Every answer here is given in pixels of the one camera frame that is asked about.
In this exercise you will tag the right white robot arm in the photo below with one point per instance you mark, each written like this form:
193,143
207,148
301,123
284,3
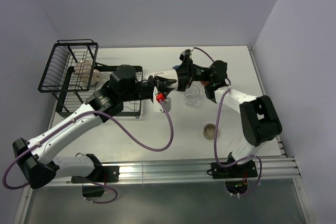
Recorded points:
259,119

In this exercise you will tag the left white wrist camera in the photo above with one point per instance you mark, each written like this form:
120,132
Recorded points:
161,103

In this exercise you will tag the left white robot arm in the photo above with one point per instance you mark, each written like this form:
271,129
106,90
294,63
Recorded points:
38,158

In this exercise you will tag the large clear glass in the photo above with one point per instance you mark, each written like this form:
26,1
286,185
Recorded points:
190,95

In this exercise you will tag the brown ceramic teacup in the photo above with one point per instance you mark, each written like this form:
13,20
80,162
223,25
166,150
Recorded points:
204,83

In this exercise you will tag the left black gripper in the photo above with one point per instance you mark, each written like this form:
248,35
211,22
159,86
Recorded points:
162,83

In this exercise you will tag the aluminium mounting rail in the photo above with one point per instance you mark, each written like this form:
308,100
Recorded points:
194,171

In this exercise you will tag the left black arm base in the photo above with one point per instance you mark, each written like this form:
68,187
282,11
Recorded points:
95,185

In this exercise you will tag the white ceramic mug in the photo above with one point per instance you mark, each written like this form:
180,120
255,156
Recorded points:
170,74

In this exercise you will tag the black wire dish rack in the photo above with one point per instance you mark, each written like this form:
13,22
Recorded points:
60,79

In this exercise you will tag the small speckled stone cup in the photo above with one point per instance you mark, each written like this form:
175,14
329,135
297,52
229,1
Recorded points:
209,131

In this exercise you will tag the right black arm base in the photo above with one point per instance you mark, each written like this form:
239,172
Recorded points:
241,172

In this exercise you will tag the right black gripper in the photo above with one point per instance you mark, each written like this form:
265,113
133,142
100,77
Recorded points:
185,73

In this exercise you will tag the pink glazed mug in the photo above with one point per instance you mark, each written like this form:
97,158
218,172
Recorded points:
87,76

